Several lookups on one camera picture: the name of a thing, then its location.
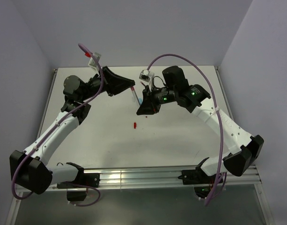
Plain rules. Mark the aluminium frame rail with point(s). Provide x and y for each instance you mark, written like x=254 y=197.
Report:
x=152 y=177

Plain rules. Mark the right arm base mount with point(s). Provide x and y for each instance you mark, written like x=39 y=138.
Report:
x=198 y=177

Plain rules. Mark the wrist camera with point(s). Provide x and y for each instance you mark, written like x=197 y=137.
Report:
x=92 y=64
x=146 y=75

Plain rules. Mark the white pen pink tip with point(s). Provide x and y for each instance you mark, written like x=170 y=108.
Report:
x=135 y=96

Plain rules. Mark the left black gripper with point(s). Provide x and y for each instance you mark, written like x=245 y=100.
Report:
x=113 y=84

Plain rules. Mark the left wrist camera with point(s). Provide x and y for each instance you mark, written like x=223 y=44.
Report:
x=92 y=64

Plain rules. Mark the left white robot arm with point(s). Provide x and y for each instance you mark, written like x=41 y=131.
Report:
x=29 y=167

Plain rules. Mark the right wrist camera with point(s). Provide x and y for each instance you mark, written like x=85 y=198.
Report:
x=146 y=75

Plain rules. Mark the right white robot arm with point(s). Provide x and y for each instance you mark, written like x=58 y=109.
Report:
x=243 y=148

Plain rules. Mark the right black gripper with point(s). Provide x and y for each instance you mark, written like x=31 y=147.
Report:
x=149 y=105

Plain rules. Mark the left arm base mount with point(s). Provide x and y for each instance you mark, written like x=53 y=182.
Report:
x=87 y=181

